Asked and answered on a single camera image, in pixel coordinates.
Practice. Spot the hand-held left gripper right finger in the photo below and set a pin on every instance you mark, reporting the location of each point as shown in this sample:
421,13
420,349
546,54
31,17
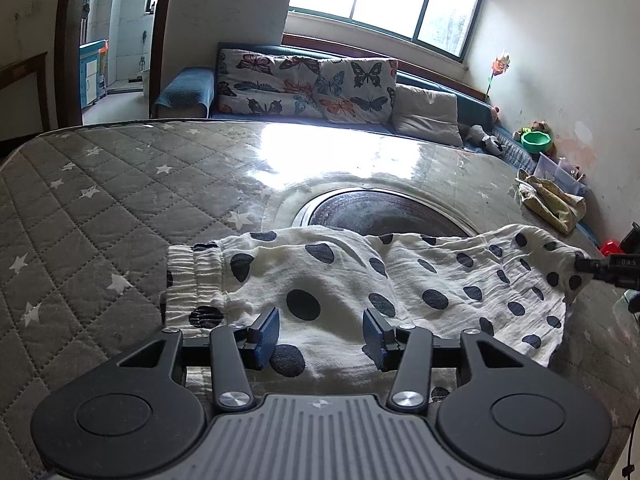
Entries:
372,332

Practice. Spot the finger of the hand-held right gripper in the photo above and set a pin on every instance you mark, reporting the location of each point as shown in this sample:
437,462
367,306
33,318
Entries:
592,265

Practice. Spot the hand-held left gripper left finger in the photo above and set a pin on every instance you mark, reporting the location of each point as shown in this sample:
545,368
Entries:
270,330

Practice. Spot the white polka dot pants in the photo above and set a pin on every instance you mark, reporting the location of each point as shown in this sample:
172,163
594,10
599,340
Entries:
350,280

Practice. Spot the red plastic object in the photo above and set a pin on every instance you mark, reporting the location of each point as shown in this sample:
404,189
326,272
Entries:
610,248

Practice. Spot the yellow patterned cloth bag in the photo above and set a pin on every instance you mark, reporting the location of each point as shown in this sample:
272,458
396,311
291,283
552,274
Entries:
550,205

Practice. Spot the clear plastic storage box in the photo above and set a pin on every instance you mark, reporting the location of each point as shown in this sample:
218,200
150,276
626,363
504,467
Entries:
552,170

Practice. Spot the round dark table inset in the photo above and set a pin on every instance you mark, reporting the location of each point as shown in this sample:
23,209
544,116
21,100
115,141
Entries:
380,210

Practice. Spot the green plastic bowl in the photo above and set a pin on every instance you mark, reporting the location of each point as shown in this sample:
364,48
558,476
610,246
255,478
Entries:
537,140

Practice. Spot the brown teddy bear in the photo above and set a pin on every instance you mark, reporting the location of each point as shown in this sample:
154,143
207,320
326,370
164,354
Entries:
540,126

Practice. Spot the black and white plush toy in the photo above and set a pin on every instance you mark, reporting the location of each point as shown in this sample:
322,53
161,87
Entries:
492,145

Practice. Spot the pink plush toy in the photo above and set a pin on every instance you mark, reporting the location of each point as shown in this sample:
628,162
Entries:
495,113

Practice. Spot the grey quilted star table cover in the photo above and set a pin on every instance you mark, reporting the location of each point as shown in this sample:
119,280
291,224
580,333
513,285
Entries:
100,200

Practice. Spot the artificial flower stem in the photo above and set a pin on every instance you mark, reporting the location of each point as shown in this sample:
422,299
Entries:
500,64

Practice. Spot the plain grey pillow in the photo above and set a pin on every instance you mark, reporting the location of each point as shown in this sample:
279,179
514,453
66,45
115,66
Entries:
425,115

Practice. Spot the butterfly print pillow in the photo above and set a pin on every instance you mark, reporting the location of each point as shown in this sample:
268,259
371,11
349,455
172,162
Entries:
300,80

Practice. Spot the blue sofa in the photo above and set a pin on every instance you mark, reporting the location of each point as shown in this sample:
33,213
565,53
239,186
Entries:
185,87

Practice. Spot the white bucket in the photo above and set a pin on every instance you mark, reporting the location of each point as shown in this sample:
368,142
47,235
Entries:
146,79

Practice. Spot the blue cabinet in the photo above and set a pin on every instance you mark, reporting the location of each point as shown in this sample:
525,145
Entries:
90,75

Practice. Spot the window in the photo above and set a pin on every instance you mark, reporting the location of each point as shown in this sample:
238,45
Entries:
385,0

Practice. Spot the dark wooden door frame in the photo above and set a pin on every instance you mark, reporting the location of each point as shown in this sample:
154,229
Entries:
67,60

